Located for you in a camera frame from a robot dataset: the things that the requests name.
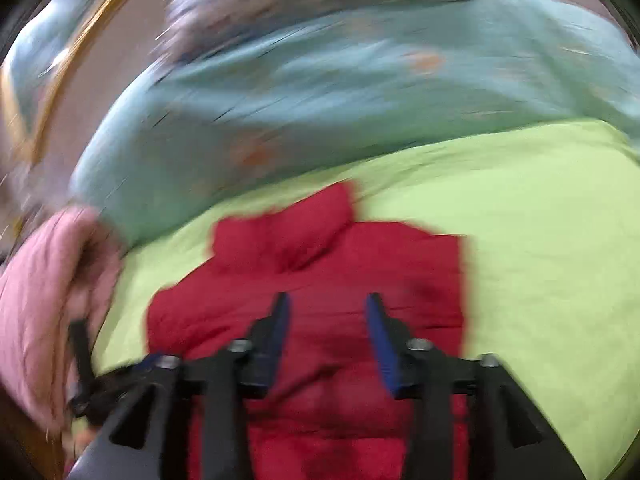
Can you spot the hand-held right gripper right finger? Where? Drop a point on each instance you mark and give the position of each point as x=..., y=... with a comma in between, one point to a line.
x=380, y=342

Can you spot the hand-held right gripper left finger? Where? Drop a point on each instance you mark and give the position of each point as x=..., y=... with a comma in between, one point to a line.
x=279, y=332

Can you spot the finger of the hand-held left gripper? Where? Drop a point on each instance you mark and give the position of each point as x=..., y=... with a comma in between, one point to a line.
x=145, y=361

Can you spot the red quilted blanket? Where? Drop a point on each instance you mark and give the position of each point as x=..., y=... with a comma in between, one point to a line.
x=325, y=270

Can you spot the pink quilt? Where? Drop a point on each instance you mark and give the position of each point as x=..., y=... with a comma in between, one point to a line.
x=35, y=300

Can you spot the green quilt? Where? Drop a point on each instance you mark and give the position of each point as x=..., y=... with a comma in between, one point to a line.
x=525, y=260

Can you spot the teal floral quilt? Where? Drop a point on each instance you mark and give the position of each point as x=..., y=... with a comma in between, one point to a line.
x=350, y=100

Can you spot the gold framed picture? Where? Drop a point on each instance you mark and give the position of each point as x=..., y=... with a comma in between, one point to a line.
x=75, y=55

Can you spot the bear print pillow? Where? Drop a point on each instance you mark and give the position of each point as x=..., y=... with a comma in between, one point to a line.
x=260, y=5

